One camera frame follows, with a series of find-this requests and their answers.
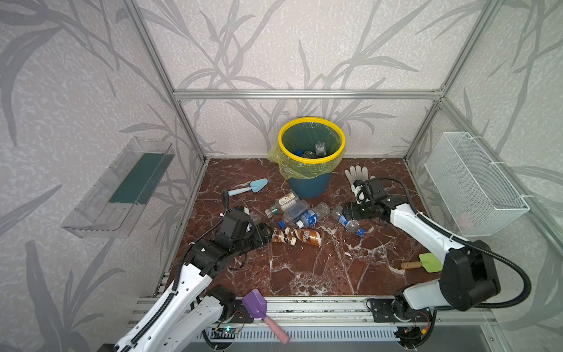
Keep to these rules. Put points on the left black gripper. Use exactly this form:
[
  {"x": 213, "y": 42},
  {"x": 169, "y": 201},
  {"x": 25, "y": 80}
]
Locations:
[{"x": 259, "y": 233}]

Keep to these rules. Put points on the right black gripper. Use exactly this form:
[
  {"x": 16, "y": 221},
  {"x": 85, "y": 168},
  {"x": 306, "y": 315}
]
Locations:
[{"x": 356, "y": 210}]

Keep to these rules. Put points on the square clear bottle blue cap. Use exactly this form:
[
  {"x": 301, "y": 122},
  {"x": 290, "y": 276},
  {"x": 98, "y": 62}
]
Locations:
[{"x": 293, "y": 214}]

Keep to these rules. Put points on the clear bottle green cap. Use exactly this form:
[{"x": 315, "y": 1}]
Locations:
[{"x": 282, "y": 204}]

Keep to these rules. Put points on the clear bottle blue white label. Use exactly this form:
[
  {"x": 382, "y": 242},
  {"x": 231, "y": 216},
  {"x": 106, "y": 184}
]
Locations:
[{"x": 312, "y": 216}]

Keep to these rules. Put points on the clear unlabelled bottle white cap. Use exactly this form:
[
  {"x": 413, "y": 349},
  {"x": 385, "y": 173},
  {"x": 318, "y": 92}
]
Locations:
[{"x": 321, "y": 149}]

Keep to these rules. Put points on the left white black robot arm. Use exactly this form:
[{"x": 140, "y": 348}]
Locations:
[{"x": 191, "y": 303}]

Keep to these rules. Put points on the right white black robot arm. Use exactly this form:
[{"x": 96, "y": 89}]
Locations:
[{"x": 469, "y": 278}]

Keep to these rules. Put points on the teal bin with yellow rim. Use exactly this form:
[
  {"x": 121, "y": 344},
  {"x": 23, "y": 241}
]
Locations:
[{"x": 307, "y": 151}]

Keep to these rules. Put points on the yellow plastic bin liner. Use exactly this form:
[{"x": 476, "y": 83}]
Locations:
[{"x": 300, "y": 135}]

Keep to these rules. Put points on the white knitted work glove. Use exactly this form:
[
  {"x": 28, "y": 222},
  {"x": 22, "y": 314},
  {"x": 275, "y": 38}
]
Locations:
[{"x": 355, "y": 175}]

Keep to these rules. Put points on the light blue garden trowel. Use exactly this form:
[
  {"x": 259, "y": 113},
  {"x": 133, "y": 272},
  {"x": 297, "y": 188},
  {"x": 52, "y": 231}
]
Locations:
[{"x": 255, "y": 186}]

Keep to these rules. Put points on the purple scoop with pink handle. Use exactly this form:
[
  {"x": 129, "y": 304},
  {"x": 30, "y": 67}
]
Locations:
[{"x": 256, "y": 305}]

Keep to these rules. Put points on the wooden handled green tool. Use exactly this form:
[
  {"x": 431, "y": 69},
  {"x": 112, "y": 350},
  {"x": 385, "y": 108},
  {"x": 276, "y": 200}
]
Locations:
[{"x": 428, "y": 261}]

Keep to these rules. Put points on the green circuit board with wires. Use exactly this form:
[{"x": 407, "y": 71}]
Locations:
[{"x": 227, "y": 332}]

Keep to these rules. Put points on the white wire mesh basket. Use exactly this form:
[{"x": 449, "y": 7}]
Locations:
[{"x": 479, "y": 196}]

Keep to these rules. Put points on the clear acrylic wall shelf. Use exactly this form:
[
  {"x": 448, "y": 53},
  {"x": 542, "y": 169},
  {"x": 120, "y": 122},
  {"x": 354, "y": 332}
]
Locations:
[{"x": 113, "y": 206}]

